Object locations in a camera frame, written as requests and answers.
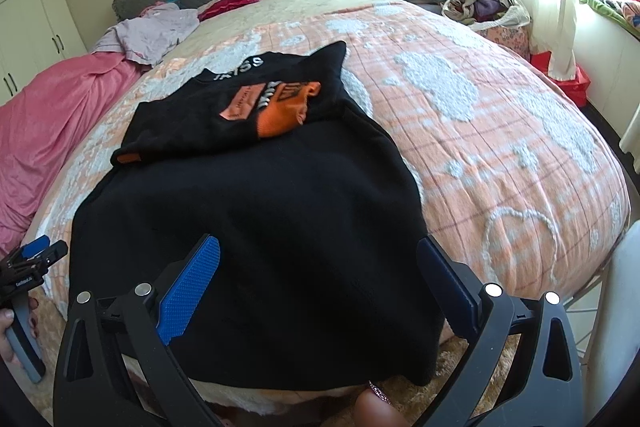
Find pink duvet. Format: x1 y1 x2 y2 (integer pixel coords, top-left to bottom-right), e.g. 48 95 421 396
0 51 147 254

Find person's right hand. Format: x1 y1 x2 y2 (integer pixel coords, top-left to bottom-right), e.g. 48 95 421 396
352 379 412 427

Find red folded garment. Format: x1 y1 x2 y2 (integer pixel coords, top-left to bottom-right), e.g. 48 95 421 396
197 0 264 22

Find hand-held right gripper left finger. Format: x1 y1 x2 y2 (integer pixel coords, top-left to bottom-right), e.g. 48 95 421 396
51 233 236 427

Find black sweater with orange cuffs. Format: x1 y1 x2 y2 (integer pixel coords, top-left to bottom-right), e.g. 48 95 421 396
69 39 444 394

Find person's left hand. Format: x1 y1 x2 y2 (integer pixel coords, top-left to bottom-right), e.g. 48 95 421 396
0 297 40 375

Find cream wardrobe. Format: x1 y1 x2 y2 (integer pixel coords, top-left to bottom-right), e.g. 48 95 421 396
0 0 89 108

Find peach checked blanket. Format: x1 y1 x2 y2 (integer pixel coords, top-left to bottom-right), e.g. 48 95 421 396
32 0 631 304

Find red bag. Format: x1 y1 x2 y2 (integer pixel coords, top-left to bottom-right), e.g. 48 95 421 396
530 51 592 108

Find floral cloth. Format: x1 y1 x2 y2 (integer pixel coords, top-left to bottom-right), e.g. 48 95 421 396
579 0 640 39

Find pink floral box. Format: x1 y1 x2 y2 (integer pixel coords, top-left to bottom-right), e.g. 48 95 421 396
482 23 531 59

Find beige fluffy blanket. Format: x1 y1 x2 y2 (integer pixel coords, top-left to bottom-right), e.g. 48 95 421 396
30 284 506 427

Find lilac crumpled garment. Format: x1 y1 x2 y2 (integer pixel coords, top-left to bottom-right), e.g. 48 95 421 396
92 2 201 67

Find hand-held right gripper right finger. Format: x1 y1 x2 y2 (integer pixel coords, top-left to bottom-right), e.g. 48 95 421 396
416 234 585 427

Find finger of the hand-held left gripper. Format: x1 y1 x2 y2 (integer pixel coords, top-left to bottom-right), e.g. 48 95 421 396
14 240 69 281
10 235 51 261

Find white bag of clothes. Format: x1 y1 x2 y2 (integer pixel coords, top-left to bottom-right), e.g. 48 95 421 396
441 0 532 32

